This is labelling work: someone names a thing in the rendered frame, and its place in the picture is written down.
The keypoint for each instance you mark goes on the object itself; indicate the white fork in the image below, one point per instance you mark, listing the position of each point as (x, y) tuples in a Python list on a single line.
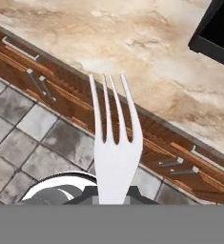
[(116, 165)]

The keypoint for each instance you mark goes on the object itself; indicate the wooden drawer front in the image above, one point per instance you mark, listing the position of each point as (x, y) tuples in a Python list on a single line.
[(56, 74), (180, 143)]

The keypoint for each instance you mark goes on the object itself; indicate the wooden cupboard door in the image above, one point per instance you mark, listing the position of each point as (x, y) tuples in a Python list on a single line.
[(150, 157), (208, 189), (69, 106), (11, 68)]

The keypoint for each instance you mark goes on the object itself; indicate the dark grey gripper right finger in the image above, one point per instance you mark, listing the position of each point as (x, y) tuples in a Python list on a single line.
[(135, 195)]

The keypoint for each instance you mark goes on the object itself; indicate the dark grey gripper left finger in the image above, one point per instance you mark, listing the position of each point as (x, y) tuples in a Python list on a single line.
[(88, 195)]

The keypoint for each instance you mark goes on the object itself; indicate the black hob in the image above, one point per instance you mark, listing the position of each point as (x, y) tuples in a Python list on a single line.
[(218, 28)]

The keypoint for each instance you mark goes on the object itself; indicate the white and black round thing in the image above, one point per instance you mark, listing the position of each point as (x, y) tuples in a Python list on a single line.
[(53, 183)]

